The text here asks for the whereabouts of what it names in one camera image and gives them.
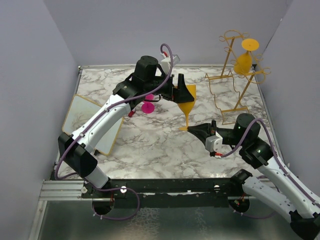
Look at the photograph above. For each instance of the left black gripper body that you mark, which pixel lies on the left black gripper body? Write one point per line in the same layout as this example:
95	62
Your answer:
166	91

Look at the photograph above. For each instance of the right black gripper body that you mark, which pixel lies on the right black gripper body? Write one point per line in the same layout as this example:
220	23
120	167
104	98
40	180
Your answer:
232	138

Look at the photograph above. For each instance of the yellow wine glass front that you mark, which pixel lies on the yellow wine glass front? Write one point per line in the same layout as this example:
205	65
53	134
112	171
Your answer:
187	106

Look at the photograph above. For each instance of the yellow wine glass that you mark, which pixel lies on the yellow wine glass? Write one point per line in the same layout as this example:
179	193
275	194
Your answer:
244	61
187	106

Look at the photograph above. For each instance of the pink plastic wine glass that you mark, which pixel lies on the pink plastic wine glass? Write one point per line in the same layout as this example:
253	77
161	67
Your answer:
147	106

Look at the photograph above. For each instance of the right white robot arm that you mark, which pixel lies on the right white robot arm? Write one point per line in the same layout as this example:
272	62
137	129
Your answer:
293	200

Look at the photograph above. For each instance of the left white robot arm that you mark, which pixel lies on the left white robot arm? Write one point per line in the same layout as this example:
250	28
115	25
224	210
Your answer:
150	76

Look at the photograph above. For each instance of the yellow wine glass rear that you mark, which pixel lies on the yellow wine glass rear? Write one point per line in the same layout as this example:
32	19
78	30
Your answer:
244	61

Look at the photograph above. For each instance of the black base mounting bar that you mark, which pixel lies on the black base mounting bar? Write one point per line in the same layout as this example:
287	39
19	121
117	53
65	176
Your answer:
167	192

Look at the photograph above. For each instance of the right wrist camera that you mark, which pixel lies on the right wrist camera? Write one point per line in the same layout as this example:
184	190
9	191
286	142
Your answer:
213	144

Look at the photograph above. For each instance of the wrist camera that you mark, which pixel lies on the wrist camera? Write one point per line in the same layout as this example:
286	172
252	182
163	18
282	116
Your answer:
166	61
213	144

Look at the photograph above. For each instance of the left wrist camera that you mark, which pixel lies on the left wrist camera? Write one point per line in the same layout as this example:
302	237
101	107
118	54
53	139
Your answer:
166	61

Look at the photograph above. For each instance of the gold wire glass rack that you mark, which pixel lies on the gold wire glass rack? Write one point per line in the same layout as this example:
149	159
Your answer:
229	88

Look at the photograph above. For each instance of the small whiteboard wooden frame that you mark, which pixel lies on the small whiteboard wooden frame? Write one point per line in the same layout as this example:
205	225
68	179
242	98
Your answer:
80	111

